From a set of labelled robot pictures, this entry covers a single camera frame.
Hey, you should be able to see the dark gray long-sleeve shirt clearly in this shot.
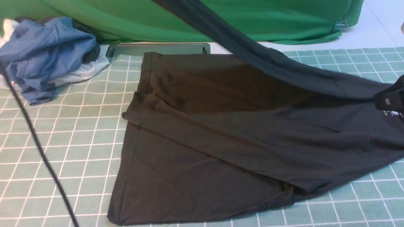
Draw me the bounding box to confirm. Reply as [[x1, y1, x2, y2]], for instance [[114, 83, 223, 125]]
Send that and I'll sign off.
[[107, 0, 403, 225]]

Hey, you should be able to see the blue crumpled garment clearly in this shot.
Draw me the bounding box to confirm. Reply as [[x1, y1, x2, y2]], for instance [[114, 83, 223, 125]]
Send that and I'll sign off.
[[1, 37, 90, 105]]

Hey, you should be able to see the metal binder clip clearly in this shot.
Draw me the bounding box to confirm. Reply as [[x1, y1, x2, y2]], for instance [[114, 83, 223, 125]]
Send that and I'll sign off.
[[334, 20, 349, 32]]

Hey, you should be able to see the green checkered tablecloth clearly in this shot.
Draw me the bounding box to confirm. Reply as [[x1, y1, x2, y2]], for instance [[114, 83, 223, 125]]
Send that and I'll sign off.
[[0, 47, 404, 227]]

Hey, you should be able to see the green backdrop cloth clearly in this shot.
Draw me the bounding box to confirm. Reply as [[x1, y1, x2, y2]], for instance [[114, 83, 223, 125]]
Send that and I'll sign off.
[[0, 0, 364, 44]]

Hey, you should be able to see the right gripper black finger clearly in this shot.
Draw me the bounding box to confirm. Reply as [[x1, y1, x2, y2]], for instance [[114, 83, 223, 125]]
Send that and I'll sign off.
[[374, 75, 404, 112]]

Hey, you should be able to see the gray metal rail bracket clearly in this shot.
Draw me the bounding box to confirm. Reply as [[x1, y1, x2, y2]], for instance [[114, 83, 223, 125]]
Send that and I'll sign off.
[[105, 43, 211, 58]]

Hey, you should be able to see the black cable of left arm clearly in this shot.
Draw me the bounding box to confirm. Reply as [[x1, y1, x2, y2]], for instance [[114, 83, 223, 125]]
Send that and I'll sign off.
[[0, 60, 79, 227]]

